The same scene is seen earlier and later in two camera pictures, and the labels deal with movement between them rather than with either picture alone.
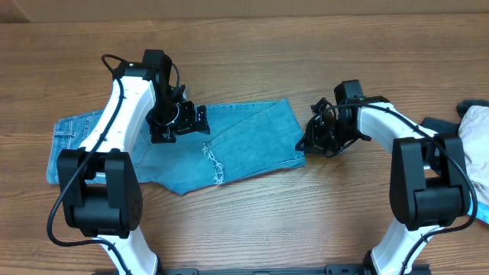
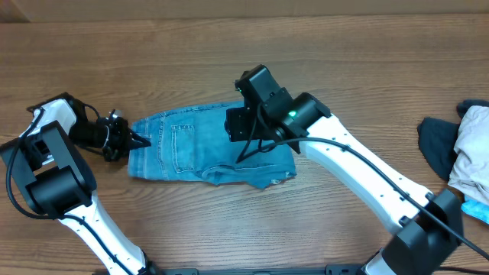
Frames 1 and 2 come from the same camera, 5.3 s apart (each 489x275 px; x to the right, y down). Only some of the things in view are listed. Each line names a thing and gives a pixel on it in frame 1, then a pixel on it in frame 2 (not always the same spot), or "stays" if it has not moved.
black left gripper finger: [202, 124] to [135, 141]
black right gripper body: [318, 136] to [237, 124]
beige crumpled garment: [473, 124] stays
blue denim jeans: [245, 139] stays
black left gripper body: [168, 116] to [114, 142]
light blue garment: [483, 212] stays
